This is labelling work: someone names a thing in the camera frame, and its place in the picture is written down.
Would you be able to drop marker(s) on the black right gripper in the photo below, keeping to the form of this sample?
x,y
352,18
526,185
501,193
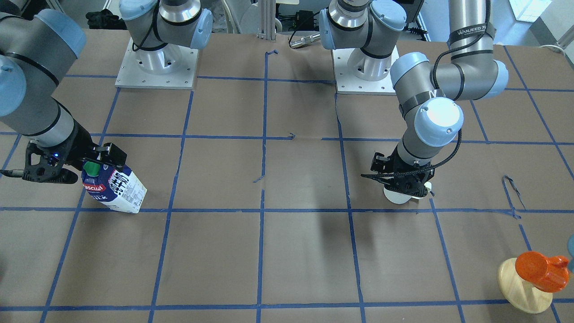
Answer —
x,y
79,142

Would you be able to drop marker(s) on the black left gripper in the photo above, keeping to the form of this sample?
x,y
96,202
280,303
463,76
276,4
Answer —
x,y
381,160

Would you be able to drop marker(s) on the blue white milk carton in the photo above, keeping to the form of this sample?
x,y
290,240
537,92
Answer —
x,y
118,190

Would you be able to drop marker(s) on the white ribbed mug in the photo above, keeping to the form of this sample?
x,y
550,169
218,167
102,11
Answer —
x,y
399,198

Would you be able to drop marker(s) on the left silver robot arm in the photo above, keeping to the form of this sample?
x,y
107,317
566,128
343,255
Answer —
x,y
427,93

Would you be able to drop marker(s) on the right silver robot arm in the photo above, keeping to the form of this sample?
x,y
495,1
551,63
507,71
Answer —
x,y
36,54

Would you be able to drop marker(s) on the orange cup on stand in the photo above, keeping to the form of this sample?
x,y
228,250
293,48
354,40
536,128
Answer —
x,y
548,274

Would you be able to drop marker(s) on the grey blue cup on stand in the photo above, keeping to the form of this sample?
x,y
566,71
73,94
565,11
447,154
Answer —
x,y
570,249

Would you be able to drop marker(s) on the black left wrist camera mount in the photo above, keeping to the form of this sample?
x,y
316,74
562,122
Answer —
x,y
412,185

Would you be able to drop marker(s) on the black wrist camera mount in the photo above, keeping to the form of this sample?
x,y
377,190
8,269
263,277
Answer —
x,y
412,185
45,164

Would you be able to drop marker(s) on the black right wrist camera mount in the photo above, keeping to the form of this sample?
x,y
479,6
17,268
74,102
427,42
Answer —
x,y
45,164

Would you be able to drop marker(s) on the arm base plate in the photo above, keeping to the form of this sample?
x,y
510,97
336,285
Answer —
x,y
356,73
172,67

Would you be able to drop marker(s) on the aluminium frame post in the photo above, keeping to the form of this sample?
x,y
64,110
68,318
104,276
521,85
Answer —
x,y
267,29

